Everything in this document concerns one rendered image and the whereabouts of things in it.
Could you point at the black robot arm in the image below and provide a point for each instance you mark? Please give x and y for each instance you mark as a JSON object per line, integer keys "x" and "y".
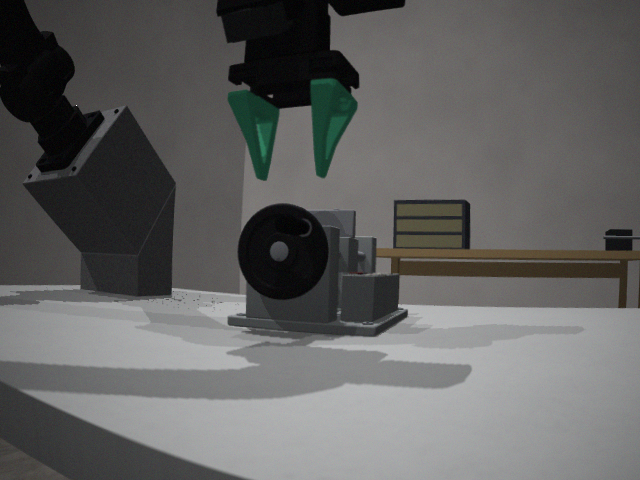
{"x": 29, "y": 79}

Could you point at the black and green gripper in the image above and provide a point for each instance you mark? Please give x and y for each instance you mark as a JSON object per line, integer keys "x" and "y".
{"x": 330, "y": 94}

